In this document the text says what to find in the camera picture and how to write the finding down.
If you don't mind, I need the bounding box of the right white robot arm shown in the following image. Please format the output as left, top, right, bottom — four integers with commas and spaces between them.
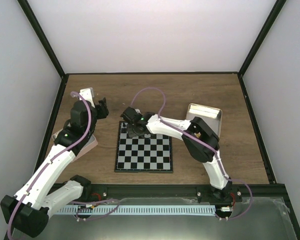
120, 106, 232, 202

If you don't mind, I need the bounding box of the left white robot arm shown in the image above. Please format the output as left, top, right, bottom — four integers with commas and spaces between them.
0, 94, 109, 240

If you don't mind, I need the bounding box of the pink tin of white pieces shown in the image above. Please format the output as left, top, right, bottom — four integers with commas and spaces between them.
52, 129, 99, 163

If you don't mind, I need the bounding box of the yellow tin of black pieces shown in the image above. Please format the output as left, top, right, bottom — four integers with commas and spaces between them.
186, 103, 223, 137

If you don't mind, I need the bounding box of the black and white chessboard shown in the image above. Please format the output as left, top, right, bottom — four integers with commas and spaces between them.
114, 121, 173, 173

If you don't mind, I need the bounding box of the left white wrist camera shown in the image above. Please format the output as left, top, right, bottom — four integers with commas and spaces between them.
79, 87, 95, 107

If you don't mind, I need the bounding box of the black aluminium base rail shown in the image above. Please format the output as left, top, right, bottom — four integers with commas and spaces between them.
84, 183, 216, 201

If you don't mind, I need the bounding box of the light blue slotted cable duct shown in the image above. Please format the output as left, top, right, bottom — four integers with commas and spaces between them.
56, 205, 216, 217

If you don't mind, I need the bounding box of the black cage frame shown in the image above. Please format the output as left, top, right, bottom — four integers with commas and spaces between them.
17, 0, 300, 240

